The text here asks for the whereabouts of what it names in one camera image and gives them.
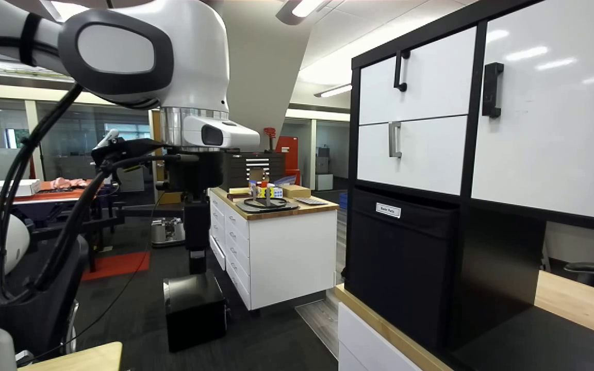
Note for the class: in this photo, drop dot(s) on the light wooden table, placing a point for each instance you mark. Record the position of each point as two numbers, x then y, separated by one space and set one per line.
76 360

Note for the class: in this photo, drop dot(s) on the white counter with wooden top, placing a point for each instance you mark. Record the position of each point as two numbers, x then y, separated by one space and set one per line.
381 337

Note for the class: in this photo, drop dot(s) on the white island cabinet wooden top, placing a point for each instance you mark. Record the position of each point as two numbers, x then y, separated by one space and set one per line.
283 253

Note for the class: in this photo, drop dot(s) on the black fabric storage bin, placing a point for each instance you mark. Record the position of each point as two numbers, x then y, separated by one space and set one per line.
401 269

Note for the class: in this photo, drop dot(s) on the black monitor box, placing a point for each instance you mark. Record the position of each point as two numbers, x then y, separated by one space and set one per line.
252 167

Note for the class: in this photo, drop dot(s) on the white flat box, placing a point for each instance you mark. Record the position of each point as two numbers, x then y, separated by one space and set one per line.
0 188

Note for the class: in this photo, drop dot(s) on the black cube shelf unit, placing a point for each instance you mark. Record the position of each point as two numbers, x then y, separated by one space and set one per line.
496 269

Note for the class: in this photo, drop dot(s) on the small colourful toy objects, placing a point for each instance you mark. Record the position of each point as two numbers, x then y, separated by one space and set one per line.
261 191

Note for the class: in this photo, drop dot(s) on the white cabinet door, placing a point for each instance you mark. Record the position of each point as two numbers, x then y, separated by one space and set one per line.
557 116

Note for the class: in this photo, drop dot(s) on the small wooden block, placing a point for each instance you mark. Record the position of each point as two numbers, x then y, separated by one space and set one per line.
298 192

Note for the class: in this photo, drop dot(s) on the white bin label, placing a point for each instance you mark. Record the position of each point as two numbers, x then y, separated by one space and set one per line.
389 208

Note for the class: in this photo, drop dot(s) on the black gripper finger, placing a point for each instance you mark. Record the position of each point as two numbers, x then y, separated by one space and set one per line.
197 233

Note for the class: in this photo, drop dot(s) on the ceiling light fixture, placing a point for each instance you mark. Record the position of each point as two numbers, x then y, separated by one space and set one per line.
332 91
303 8

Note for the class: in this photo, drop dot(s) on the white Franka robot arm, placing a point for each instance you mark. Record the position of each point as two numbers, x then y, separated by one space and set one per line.
187 53

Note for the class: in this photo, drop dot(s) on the red cabinet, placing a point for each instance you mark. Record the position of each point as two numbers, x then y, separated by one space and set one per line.
288 159

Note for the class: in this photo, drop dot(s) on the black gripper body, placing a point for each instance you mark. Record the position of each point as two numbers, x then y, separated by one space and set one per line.
194 172

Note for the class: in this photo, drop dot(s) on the clear storage bin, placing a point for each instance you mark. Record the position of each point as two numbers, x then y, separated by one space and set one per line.
167 232

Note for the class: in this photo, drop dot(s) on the red floor mat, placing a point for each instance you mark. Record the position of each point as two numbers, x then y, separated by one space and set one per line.
114 267

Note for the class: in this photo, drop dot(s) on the table with red top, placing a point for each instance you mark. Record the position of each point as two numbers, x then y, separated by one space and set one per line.
50 196

